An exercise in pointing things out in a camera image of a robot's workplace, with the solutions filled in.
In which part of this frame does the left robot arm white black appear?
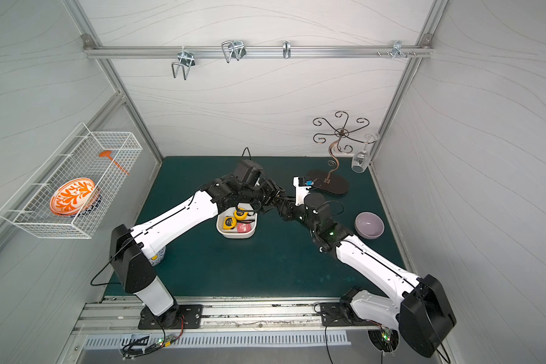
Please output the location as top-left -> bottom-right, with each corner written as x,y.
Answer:
109,173 -> 287,317

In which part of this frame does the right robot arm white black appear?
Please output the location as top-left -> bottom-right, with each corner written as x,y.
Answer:
272,193 -> 457,357

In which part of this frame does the pink tape measure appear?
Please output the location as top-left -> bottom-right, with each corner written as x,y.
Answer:
237,221 -> 255,234

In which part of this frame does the white plastic storage box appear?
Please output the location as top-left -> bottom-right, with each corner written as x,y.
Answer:
216,203 -> 258,239

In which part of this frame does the copper hook stand dark base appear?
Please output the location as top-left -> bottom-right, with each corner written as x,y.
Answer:
307,111 -> 370,196

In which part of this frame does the lavender ceramic bowl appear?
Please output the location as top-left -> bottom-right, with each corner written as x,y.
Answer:
354,212 -> 385,240

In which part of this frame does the clear wine glass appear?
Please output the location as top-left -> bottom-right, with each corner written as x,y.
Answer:
351,133 -> 380,174

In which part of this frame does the blue yellow patterned bowl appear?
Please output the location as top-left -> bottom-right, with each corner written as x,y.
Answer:
149,247 -> 166,266

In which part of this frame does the metal loop hook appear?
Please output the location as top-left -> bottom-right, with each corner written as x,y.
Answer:
221,40 -> 247,64

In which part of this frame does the small metal hook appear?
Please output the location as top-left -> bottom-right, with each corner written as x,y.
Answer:
282,40 -> 291,59

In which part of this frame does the metal double hook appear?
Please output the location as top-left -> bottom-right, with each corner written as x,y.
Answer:
171,49 -> 196,80

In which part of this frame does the orange white patterned plate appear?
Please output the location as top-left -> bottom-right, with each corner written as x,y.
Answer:
49,177 -> 99,216

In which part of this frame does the metal hook right end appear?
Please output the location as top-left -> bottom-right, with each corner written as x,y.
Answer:
376,41 -> 416,59

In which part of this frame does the white perforated vent strip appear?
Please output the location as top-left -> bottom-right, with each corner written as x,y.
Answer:
83,330 -> 351,350

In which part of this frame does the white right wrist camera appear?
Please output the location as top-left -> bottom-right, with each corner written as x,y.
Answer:
293,177 -> 314,206

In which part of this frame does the aluminium top rail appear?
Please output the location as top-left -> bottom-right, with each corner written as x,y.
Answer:
84,44 -> 435,60

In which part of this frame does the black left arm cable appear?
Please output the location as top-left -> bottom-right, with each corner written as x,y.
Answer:
89,236 -> 133,288

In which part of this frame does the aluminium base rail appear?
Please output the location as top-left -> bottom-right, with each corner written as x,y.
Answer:
70,296 -> 383,336

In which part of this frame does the white wire wall basket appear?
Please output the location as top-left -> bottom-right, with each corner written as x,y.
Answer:
0,124 -> 143,239

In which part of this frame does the wired circuit board with leds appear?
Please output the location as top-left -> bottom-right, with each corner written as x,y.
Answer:
119,315 -> 185,360

